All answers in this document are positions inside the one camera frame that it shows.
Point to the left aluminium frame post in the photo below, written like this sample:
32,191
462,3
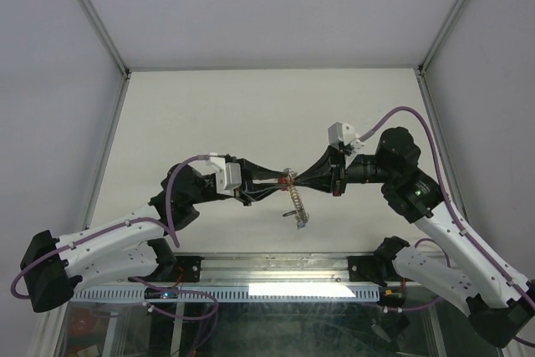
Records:
102,33

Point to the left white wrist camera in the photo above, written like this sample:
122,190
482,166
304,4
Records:
228,174

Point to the metal keyring holder with rings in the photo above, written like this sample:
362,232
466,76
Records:
298,212

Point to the grey slotted cable duct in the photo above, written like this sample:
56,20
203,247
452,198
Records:
254,293

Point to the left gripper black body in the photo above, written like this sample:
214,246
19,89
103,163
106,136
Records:
244,186

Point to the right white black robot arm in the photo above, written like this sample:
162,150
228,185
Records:
497,299

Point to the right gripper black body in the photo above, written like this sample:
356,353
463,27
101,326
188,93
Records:
339,175

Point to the aluminium frame post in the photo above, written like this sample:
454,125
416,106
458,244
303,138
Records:
453,15
102,33

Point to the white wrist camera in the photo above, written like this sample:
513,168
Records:
342,136
228,174

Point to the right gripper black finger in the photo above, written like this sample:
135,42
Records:
322,186
319,168

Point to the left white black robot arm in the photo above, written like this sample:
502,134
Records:
154,224

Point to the aluminium mounting rail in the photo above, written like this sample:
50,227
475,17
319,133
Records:
271,267

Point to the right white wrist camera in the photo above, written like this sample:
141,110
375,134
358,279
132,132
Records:
342,136

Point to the right aluminium frame post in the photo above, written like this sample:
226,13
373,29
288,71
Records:
453,15

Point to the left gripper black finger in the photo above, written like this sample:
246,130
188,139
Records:
252,171
253,192

